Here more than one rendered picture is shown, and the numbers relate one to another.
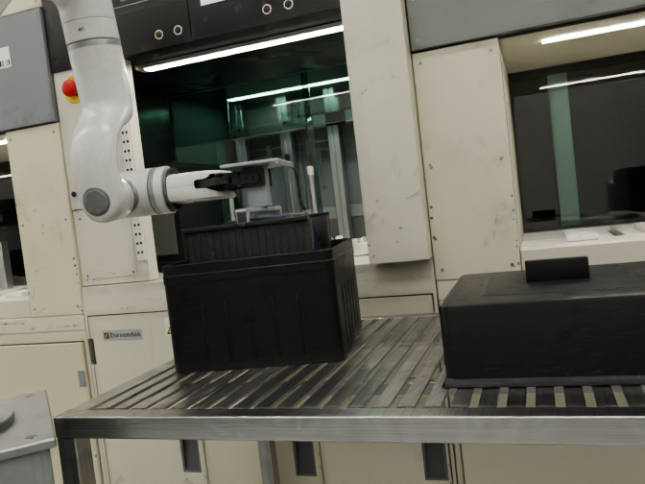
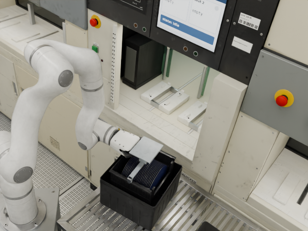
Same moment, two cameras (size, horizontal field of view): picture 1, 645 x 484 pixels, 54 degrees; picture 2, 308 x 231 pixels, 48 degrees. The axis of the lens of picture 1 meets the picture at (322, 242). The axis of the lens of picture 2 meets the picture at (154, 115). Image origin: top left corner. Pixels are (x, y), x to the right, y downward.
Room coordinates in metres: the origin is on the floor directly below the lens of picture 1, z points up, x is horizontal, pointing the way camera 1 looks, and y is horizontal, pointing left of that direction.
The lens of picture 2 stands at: (0.12, -0.16, 2.11)
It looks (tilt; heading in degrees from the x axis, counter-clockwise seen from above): 40 degrees down; 14
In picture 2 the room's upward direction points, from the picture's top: 8 degrees clockwise
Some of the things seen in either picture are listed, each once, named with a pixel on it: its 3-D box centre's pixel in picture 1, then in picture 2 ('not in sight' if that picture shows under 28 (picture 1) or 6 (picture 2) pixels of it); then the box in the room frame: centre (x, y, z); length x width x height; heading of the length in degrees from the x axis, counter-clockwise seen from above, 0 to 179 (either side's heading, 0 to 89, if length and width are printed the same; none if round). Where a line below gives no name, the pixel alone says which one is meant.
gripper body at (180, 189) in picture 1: (199, 185); (123, 141); (1.12, 0.21, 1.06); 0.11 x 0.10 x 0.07; 80
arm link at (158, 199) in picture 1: (166, 189); (112, 135); (1.13, 0.27, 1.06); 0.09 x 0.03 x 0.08; 170
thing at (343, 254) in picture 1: (272, 299); (140, 184); (1.10, 0.10, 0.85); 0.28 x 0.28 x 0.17; 80
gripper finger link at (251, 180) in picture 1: (244, 179); not in sight; (1.07, 0.12, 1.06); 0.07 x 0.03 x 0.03; 80
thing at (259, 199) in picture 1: (266, 254); (142, 173); (1.10, 0.10, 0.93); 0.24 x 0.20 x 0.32; 170
